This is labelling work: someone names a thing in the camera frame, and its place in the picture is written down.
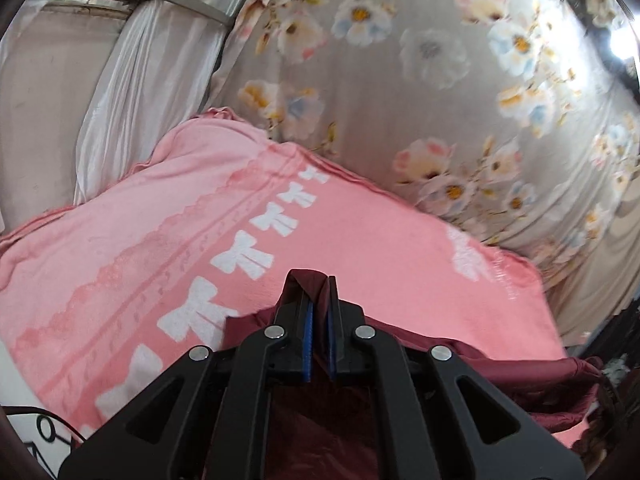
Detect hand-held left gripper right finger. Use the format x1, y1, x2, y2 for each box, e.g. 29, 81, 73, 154
326, 274, 587, 480

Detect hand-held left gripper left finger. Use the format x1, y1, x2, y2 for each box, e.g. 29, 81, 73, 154
57, 269, 315, 480

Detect maroon puffer jacket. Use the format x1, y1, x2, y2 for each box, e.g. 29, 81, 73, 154
220, 269, 607, 480

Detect pink blanket with white print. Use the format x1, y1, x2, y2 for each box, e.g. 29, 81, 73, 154
0, 106, 572, 461

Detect grey floral sheet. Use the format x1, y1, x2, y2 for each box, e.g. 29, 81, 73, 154
210, 0, 640, 347

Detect dark clutter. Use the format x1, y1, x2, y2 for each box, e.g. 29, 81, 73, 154
570, 295, 640, 480

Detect white printed sheet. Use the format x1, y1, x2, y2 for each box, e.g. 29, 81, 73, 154
0, 350, 98, 480

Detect white satin curtain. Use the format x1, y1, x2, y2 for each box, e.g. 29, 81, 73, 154
0, 0, 273, 233

